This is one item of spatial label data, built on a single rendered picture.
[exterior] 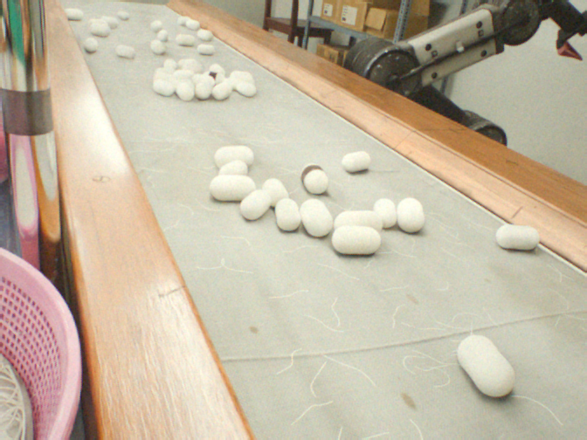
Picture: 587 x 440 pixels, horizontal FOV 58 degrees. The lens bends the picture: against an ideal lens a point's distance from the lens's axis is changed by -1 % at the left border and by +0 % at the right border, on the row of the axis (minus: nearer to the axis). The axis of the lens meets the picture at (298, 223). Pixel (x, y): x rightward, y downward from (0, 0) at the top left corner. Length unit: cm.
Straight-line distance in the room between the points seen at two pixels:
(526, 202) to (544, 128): 243
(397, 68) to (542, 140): 191
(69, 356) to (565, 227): 39
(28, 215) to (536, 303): 32
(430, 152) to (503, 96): 253
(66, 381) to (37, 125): 13
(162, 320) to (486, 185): 36
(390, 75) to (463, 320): 81
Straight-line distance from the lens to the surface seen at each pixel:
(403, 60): 110
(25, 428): 27
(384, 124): 67
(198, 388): 23
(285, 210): 39
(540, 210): 50
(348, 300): 33
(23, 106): 29
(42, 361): 28
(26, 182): 30
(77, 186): 39
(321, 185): 46
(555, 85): 292
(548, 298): 41
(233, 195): 43
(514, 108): 307
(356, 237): 37
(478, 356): 29
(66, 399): 22
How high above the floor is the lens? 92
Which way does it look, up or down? 26 degrees down
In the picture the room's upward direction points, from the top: 9 degrees clockwise
